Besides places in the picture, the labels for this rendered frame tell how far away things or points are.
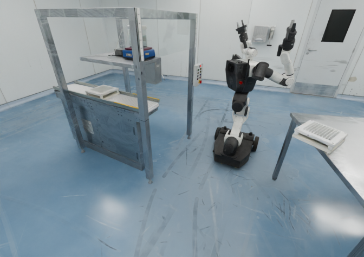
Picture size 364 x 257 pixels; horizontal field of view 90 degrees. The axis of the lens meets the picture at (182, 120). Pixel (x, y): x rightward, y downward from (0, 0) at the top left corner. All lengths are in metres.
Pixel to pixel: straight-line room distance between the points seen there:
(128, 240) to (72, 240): 0.44
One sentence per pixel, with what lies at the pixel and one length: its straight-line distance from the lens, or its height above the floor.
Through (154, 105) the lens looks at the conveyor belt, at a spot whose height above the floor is 0.81.
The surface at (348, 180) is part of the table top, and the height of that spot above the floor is 0.82.
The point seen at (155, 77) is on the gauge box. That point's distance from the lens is 1.73.
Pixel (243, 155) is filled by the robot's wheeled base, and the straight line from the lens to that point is 2.31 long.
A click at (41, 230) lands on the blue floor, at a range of 2.13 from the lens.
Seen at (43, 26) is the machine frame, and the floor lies 1.49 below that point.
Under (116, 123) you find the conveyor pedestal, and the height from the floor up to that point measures 0.57.
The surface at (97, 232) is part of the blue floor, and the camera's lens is 1.91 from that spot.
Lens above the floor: 1.55
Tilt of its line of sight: 29 degrees down
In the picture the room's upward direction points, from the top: 1 degrees clockwise
